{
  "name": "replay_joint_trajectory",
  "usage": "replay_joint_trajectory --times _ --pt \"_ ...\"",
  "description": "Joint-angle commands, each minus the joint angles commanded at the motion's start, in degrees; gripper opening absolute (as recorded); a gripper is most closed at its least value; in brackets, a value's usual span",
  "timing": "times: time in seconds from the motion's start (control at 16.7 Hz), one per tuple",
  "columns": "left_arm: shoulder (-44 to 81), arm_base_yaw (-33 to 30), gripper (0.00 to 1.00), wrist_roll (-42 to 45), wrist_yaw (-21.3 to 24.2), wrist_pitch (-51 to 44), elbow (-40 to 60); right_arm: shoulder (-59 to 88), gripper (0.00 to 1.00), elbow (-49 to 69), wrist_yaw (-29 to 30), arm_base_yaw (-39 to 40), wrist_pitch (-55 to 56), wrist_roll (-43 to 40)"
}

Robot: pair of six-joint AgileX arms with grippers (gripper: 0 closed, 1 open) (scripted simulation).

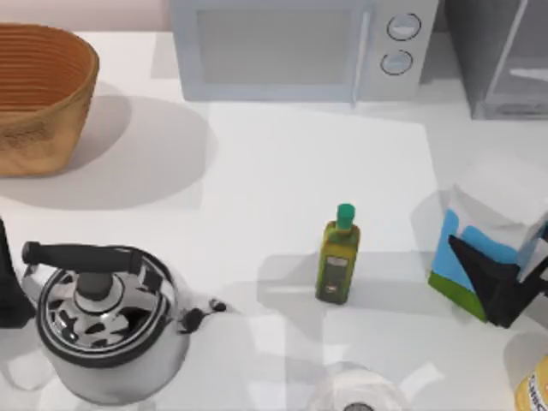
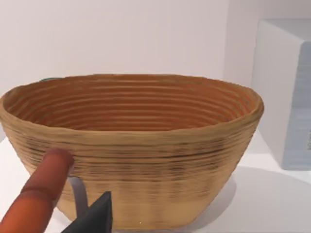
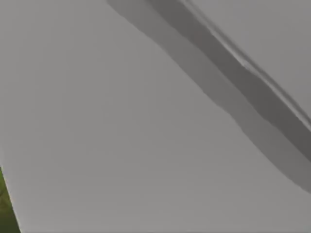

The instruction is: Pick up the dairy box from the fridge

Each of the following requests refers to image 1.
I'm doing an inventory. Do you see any blue white green carton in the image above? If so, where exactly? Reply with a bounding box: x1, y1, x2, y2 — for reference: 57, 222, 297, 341
427, 158, 548, 325

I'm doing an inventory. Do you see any yellow can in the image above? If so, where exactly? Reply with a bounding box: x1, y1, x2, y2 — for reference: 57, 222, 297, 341
513, 361, 548, 411

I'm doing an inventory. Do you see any green bottle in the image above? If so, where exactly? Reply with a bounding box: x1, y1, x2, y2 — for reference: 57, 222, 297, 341
314, 203, 362, 307

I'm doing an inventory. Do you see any grey cabinet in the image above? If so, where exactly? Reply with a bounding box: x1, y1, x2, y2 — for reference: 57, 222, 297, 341
444, 0, 548, 122

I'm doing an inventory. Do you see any round microwave knob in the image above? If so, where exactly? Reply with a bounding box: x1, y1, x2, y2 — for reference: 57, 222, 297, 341
385, 11, 423, 42
379, 48, 415, 78

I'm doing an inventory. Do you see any pale microwave oven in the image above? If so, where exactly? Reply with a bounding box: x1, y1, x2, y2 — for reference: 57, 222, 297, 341
168, 0, 441, 107

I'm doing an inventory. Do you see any microwave oven door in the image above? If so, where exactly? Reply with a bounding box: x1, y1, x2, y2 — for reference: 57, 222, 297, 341
170, 0, 370, 103

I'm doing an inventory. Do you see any brown woven basket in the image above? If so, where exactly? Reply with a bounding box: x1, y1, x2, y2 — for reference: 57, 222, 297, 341
0, 23, 101, 178

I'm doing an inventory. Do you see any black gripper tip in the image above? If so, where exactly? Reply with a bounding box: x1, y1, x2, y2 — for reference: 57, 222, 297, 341
0, 217, 38, 330

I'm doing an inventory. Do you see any microwave door handle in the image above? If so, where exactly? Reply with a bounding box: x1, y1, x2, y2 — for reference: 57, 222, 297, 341
349, 9, 372, 109

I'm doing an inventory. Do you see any silver kettle with black handle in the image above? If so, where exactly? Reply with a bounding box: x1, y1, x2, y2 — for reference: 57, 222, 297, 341
21, 240, 229, 407

